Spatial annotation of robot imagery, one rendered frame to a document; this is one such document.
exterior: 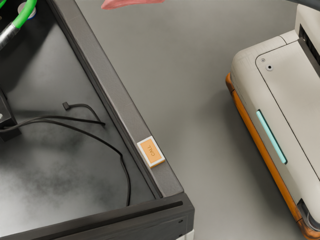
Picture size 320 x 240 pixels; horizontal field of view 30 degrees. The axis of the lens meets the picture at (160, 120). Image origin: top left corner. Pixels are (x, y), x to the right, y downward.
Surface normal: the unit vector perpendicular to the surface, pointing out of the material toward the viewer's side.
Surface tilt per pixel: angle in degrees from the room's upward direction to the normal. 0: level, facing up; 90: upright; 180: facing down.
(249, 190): 0
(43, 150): 0
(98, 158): 0
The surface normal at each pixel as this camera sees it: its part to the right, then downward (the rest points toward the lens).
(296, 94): -0.03, -0.39
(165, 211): 0.57, -0.59
